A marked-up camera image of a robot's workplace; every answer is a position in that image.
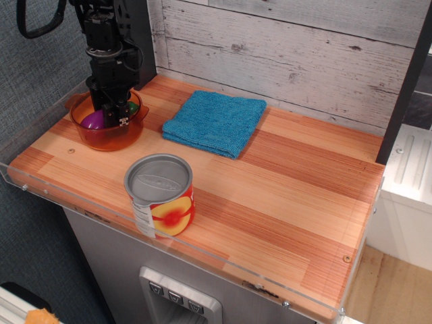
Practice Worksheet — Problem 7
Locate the black and orange object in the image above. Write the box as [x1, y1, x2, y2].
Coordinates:
[1, 282, 61, 323]

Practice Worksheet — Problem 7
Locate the clear acrylic table guard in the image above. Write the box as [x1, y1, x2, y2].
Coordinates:
[6, 76, 383, 323]

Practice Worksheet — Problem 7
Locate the dark right frame post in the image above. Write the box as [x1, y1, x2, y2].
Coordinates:
[375, 2, 431, 165]

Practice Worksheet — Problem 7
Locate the grey cabinet with dispenser panel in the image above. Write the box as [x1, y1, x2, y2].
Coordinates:
[65, 209, 312, 323]

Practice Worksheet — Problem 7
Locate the orange transparent plastic pot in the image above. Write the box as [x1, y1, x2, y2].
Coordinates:
[65, 90, 149, 151]

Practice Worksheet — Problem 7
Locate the peach can with grey lid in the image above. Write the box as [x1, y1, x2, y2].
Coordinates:
[124, 153, 195, 238]

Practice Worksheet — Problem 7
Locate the dark left frame post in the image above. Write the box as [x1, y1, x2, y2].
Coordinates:
[126, 0, 157, 90]

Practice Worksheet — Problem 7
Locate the dark frame post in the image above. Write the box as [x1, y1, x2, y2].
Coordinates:
[126, 0, 157, 90]
[375, 2, 431, 165]

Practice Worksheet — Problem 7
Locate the purple toy eggplant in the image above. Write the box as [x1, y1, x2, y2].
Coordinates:
[80, 101, 140, 130]

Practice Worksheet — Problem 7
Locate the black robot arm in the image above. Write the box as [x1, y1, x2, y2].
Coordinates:
[70, 1, 142, 128]

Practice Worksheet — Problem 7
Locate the white ridged appliance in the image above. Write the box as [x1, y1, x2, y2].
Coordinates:
[367, 125, 431, 270]

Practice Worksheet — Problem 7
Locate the black braided cable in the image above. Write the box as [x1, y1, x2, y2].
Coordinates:
[16, 0, 68, 39]

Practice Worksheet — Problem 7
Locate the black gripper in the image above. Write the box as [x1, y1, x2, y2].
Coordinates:
[86, 48, 140, 128]

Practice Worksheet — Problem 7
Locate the folded blue towel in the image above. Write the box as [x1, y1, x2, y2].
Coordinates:
[163, 90, 267, 159]

